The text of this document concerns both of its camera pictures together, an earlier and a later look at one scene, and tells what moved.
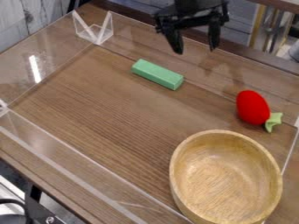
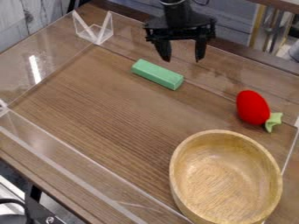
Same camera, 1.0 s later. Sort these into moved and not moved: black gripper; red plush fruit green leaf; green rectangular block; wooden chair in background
Moved: black gripper
Not moved: wooden chair in background; green rectangular block; red plush fruit green leaf
